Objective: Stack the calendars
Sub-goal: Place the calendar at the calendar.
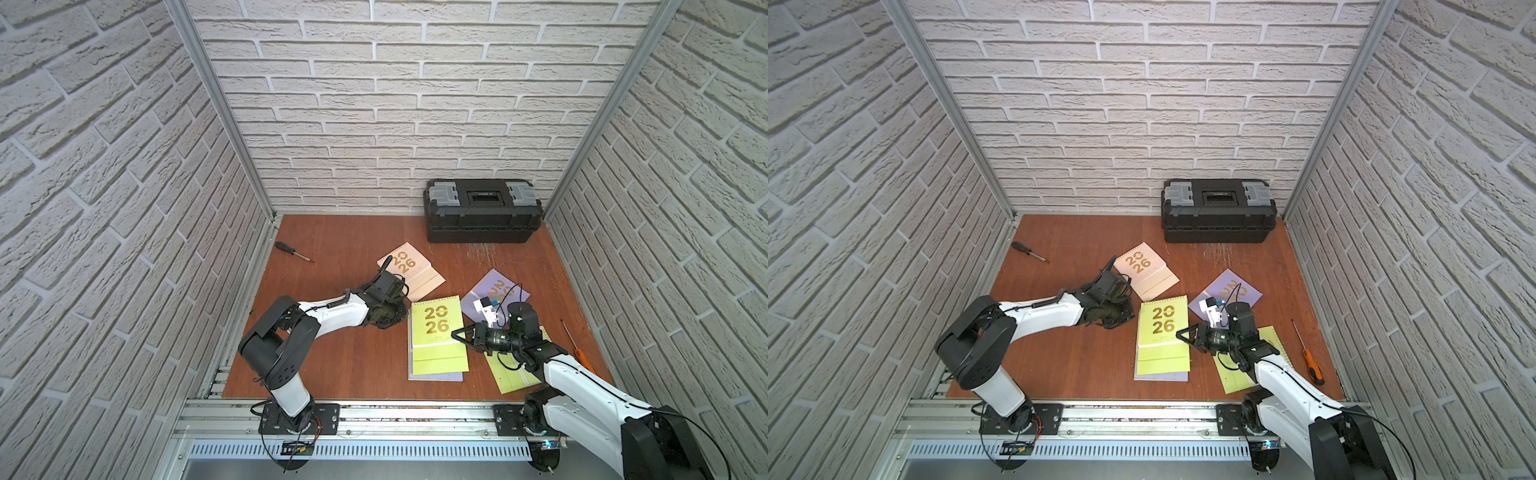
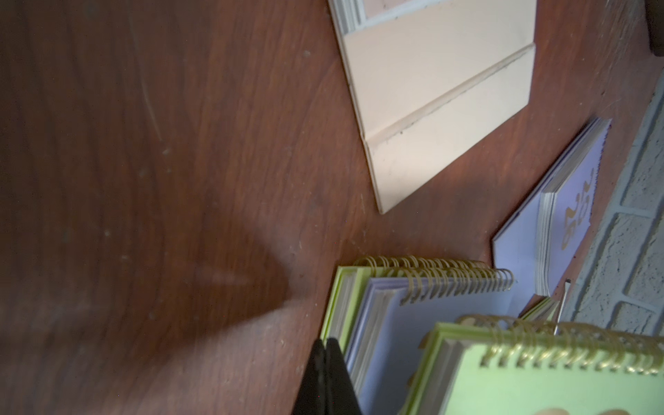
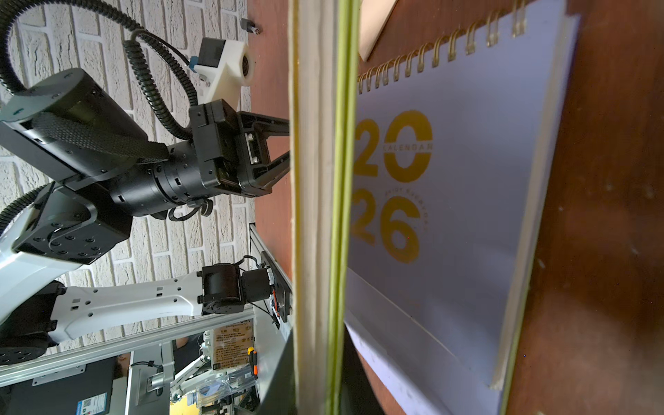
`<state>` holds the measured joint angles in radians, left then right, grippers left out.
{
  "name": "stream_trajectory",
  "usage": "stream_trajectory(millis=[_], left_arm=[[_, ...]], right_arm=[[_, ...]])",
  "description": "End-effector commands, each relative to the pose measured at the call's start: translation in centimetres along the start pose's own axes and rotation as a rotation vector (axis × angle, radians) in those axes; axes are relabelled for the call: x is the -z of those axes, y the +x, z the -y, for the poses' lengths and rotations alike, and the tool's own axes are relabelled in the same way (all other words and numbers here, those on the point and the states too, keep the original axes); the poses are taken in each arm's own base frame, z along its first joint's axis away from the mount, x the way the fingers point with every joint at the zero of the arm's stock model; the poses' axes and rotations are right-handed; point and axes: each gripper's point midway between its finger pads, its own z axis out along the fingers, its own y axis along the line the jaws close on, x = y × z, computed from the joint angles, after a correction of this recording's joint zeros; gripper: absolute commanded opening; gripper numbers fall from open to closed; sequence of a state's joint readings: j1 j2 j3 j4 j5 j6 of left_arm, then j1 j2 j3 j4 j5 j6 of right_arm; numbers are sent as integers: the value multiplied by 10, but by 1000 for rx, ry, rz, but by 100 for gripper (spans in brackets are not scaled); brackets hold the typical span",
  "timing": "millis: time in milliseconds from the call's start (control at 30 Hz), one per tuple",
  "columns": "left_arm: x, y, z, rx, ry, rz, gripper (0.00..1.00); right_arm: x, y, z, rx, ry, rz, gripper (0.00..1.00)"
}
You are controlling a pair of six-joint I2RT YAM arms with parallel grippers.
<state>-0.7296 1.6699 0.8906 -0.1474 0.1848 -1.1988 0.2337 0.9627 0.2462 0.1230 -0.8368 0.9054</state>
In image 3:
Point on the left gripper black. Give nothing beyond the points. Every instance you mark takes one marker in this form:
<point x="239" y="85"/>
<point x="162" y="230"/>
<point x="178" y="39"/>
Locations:
<point x="223" y="150"/>

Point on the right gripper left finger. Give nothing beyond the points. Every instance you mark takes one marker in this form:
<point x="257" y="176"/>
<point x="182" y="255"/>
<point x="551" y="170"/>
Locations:
<point x="280" y="393"/>

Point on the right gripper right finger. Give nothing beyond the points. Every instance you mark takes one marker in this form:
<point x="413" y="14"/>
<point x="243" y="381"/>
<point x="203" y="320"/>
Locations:
<point x="357" y="396"/>

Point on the purple calendar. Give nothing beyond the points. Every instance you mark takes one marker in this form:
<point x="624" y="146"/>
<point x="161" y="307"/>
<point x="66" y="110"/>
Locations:
<point x="452" y="156"/>

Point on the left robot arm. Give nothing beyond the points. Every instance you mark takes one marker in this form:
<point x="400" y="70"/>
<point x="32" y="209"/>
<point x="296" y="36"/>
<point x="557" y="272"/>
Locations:
<point x="105" y="174"/>

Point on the pink calendar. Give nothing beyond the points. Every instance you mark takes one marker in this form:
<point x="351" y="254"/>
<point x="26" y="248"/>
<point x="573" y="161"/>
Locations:
<point x="374" y="15"/>

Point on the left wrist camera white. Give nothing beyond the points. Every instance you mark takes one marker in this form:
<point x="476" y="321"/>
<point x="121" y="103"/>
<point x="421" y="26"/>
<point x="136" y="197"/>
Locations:
<point x="226" y="66"/>

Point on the black handled screwdriver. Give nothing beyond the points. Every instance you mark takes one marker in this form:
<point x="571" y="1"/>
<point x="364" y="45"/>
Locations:
<point x="249" y="26"/>

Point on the aluminium mounting rail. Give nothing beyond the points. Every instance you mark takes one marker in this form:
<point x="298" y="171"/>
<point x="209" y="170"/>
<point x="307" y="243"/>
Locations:
<point x="47" y="365"/>

